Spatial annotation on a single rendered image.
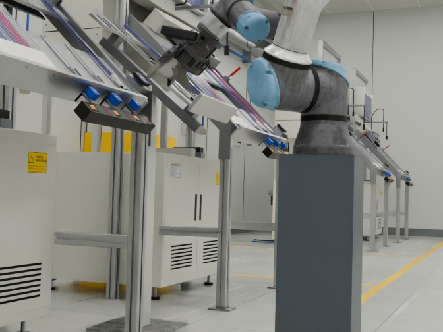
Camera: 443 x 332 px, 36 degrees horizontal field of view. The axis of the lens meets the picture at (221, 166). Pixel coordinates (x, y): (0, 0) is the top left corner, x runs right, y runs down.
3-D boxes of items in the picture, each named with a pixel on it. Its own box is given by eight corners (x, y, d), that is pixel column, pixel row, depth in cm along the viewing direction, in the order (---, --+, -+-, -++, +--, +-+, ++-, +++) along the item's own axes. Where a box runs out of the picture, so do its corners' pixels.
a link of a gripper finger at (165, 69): (157, 84, 182) (184, 65, 185) (143, 69, 184) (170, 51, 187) (157, 90, 185) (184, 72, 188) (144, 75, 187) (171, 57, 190)
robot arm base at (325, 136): (357, 159, 175) (358, 120, 175) (349, 155, 161) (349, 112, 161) (299, 158, 180) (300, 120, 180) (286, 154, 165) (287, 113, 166)
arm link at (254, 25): (287, 21, 176) (268, 2, 184) (250, 14, 170) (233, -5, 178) (275, 48, 180) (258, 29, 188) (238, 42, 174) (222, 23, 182)
